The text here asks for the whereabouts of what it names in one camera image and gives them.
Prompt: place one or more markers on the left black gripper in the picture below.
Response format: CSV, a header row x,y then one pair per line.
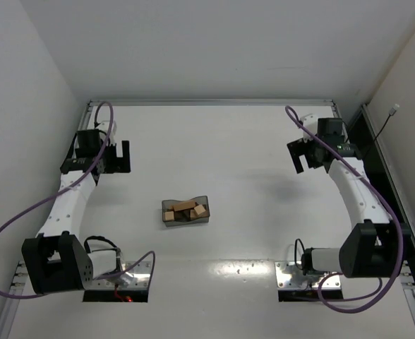
x,y
112,159

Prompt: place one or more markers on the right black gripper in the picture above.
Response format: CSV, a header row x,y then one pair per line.
x,y
305,152

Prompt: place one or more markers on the clear grey plastic bin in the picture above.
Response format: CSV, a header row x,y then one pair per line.
x,y
200,200

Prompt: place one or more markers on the dark wood arch block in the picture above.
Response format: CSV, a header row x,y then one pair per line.
x,y
185,216

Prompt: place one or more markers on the light wood cube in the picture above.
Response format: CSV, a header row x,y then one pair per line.
x,y
199,210
169,216

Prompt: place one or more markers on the long light wood block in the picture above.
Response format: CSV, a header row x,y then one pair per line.
x,y
184,205

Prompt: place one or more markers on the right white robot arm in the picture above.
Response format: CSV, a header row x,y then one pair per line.
x,y
375,246

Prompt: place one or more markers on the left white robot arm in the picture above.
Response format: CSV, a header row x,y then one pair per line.
x,y
56,259

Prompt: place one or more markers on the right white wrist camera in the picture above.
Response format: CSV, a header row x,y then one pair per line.
x,y
310,122

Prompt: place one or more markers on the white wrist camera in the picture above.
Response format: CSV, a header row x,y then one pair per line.
x,y
103,127
310,122

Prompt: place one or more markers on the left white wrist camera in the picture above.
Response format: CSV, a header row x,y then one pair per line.
x,y
103,127

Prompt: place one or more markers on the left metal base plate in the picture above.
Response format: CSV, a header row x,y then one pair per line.
x,y
136,279

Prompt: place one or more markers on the metal base plate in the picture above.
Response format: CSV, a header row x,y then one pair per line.
x,y
290,277
136,279

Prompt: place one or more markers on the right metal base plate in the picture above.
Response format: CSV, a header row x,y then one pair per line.
x,y
290,277

